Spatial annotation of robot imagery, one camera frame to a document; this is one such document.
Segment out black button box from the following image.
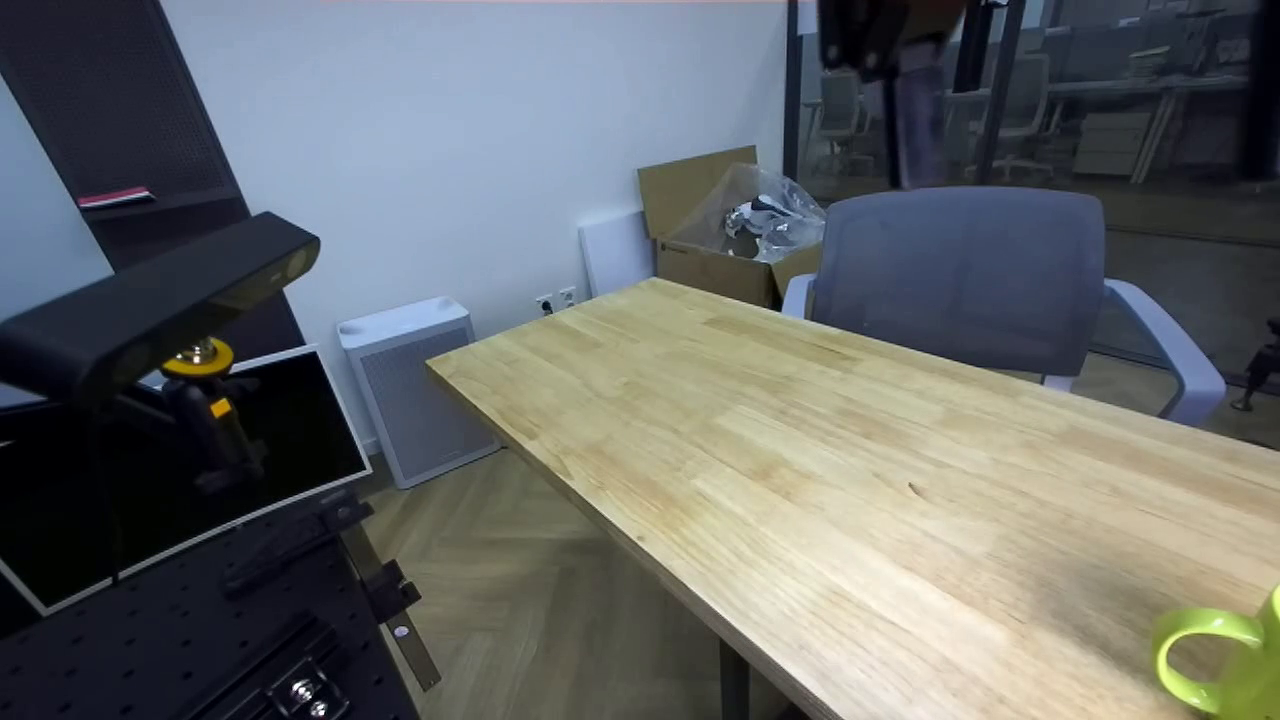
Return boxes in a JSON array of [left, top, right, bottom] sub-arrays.
[[217, 618, 356, 720]]

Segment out black stereo camera bar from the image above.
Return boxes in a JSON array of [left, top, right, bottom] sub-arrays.
[[0, 209, 325, 406]]

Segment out black metal clamp bracket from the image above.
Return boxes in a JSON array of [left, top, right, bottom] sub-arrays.
[[336, 518, 444, 696]]

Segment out lime green printed mug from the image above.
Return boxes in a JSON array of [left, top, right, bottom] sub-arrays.
[[1152, 586, 1280, 720]]

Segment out brown cardboard box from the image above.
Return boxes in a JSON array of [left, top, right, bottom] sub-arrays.
[[635, 144, 827, 311]]

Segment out white flat panel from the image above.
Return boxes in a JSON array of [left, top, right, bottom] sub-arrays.
[[570, 205, 660, 300]]

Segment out clear plastic bag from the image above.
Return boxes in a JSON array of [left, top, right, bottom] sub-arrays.
[[684, 163, 830, 266]]

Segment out black tripod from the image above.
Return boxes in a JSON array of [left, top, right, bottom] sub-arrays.
[[1232, 315, 1280, 415]]

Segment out black window frame post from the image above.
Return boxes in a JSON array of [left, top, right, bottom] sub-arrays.
[[778, 0, 808, 184]]

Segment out person in dark top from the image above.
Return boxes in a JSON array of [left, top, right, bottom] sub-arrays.
[[814, 0, 973, 194]]

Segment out red flat item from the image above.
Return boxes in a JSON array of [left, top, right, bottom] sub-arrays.
[[74, 184, 160, 216]]

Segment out white wall outlet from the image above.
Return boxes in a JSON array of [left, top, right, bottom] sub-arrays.
[[537, 281, 584, 319]]

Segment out black wall shelf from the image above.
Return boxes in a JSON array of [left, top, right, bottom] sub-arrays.
[[0, 0, 312, 374]]

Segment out black yellow camera mount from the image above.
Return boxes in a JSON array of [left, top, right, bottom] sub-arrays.
[[132, 336, 273, 495]]

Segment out black screen white frame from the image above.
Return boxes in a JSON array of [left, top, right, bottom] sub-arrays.
[[0, 341, 375, 621]]

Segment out black perforated breadboard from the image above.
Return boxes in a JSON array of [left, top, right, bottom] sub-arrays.
[[0, 493, 431, 720]]

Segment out black table leg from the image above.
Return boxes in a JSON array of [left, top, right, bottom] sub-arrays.
[[716, 635, 753, 720]]

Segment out white air purifier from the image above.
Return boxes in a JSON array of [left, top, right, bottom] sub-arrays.
[[331, 296, 504, 493]]

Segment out grey office chair white arms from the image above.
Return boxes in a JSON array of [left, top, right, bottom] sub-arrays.
[[778, 184, 1232, 432]]

